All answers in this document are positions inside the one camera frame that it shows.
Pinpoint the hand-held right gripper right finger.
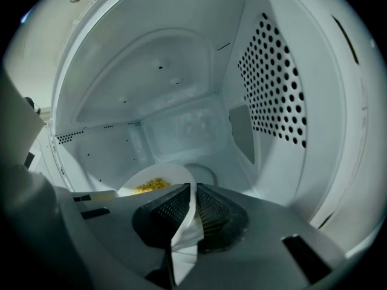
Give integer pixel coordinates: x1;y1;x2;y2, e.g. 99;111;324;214
181;183;347;290

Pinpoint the white plate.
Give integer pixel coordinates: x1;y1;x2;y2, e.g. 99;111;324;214
117;162;204;286

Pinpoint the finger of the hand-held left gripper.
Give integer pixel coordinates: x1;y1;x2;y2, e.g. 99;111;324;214
71;189;119;204

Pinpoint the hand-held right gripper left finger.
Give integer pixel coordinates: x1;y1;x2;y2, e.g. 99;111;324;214
56;183;191;290

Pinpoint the white microwave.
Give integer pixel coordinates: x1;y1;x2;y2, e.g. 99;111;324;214
30;0;383;261

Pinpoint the yellow food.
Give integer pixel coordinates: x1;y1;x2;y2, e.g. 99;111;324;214
134;177;172;195

